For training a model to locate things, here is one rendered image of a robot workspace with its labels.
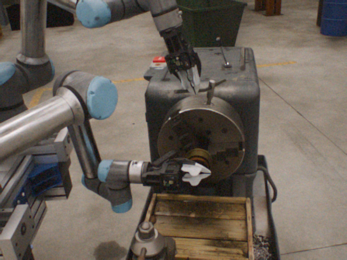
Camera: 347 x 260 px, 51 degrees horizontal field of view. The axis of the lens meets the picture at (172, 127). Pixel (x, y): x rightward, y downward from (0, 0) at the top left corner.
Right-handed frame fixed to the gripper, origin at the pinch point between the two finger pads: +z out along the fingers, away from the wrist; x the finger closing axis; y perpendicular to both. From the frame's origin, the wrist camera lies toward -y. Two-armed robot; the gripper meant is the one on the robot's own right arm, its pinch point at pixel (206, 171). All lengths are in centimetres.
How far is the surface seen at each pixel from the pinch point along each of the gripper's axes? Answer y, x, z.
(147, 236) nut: 38.3, 7.9, -10.0
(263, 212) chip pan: -46, -54, 23
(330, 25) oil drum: -628, -90, 176
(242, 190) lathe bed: -19.8, -21.8, 11.9
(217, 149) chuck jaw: -10.2, 2.1, 2.7
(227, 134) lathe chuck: -15.1, 5.7, 6.0
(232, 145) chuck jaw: -12.5, 2.5, 7.9
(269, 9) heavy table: -852, -96, 81
